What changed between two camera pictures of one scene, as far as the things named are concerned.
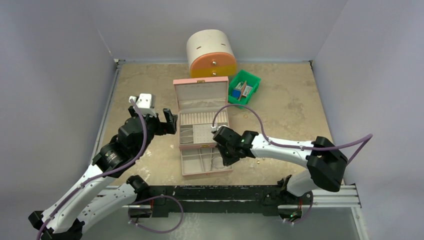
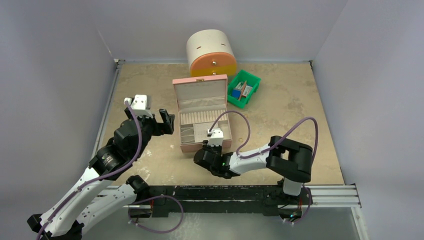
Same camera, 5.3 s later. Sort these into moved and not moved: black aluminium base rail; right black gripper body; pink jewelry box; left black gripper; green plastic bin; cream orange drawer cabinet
Moved: right black gripper body; pink jewelry box
Not moved: black aluminium base rail; green plastic bin; left black gripper; cream orange drawer cabinet
